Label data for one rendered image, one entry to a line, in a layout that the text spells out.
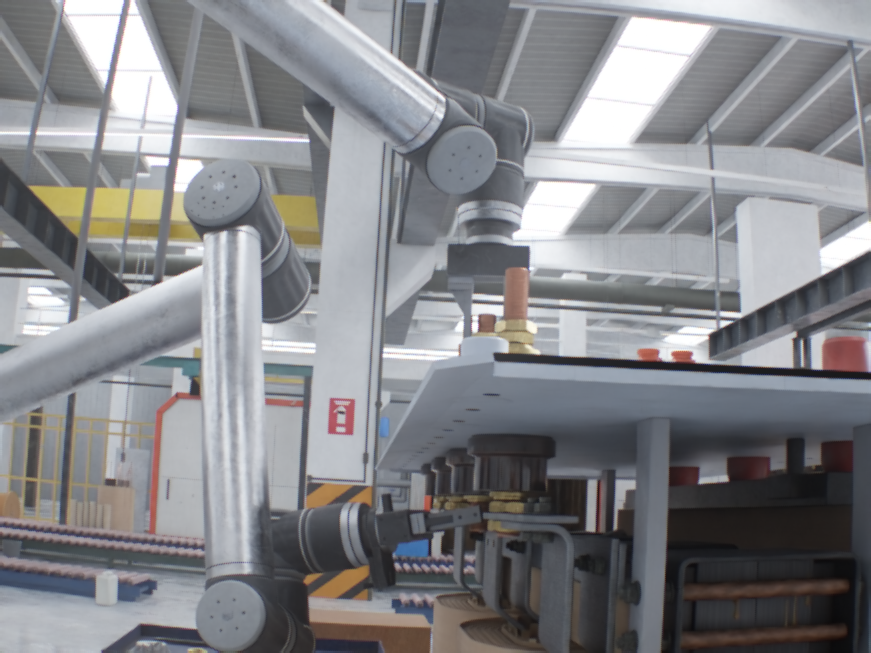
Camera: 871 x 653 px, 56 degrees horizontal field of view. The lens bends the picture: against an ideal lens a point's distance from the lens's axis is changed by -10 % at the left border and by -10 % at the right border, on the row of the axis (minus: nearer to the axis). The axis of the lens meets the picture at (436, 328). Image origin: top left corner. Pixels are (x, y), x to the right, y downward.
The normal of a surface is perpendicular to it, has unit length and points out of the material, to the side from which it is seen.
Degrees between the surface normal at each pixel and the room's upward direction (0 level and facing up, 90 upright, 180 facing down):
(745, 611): 90
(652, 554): 90
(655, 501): 90
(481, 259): 90
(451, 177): 132
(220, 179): 73
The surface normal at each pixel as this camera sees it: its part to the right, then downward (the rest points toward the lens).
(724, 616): 0.09, -0.19
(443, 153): 0.26, 0.52
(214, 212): -0.15, -0.36
